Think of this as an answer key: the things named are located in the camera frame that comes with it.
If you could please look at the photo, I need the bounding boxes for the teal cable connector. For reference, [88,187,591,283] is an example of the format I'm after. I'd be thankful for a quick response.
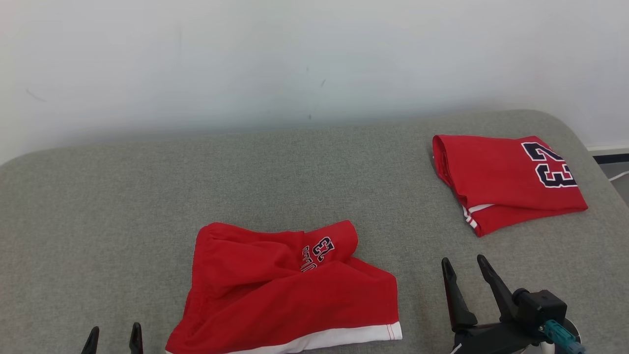
[540,320,586,354]

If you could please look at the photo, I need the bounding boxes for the red shorts with white stripe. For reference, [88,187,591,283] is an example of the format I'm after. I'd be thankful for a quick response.
[166,220,402,354]

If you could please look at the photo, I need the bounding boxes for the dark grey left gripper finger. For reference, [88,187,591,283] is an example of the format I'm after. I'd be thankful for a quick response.
[129,322,144,354]
[81,326,100,354]

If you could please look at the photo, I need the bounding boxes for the red jersey with number 23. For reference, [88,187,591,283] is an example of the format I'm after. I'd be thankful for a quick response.
[432,135,588,237]

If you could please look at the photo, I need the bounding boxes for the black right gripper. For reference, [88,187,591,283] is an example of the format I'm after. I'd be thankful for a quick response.
[441,254,558,354]

